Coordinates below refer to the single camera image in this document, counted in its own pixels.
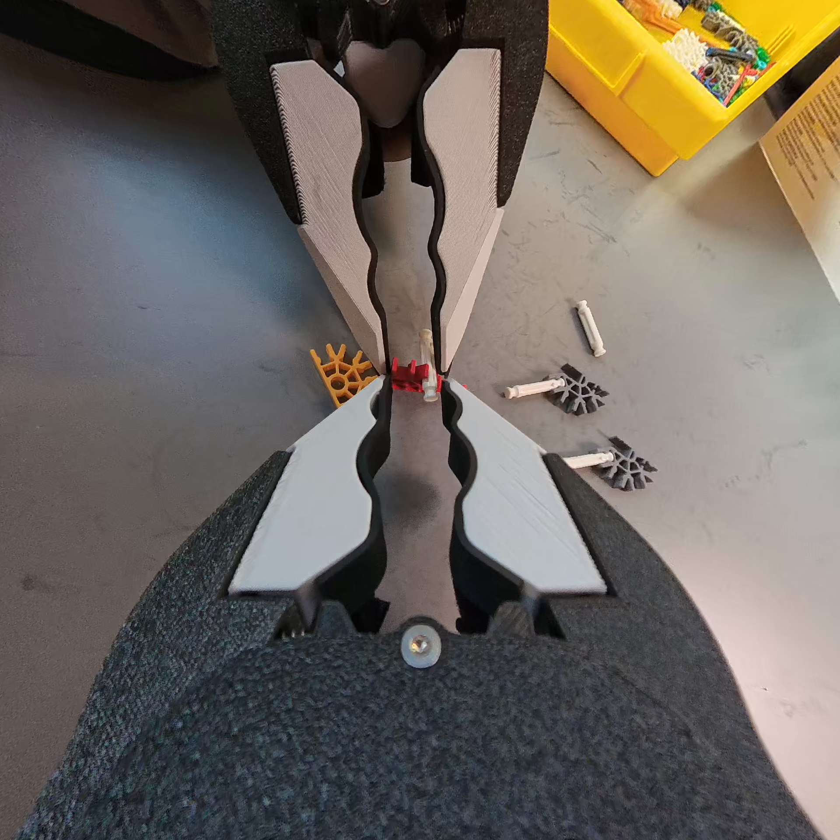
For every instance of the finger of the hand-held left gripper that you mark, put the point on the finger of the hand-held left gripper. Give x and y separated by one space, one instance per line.
328 197
466 197

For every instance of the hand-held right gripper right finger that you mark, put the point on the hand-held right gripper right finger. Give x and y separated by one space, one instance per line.
525 525

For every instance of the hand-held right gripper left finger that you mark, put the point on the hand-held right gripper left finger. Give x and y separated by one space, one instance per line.
308 518

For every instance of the yellow toy connector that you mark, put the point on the yellow toy connector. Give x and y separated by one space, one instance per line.
323 374

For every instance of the short white toy rod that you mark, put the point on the short white toy rod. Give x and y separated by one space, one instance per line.
590 328
528 390
587 459
430 387

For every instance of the red toy connector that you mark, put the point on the red toy connector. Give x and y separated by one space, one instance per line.
407 380

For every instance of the person's left forearm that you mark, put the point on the person's left forearm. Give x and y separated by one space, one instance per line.
164 26

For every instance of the grey toy connector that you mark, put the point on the grey toy connector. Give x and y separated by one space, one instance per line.
627 467
581 392

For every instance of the yellow plastic bin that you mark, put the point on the yellow plastic bin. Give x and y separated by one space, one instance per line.
656 92

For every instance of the pile of toy building parts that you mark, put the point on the pile of toy building parts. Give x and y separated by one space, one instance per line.
709 52

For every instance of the folded instruction sheet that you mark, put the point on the folded instruction sheet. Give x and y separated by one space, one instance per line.
807 151

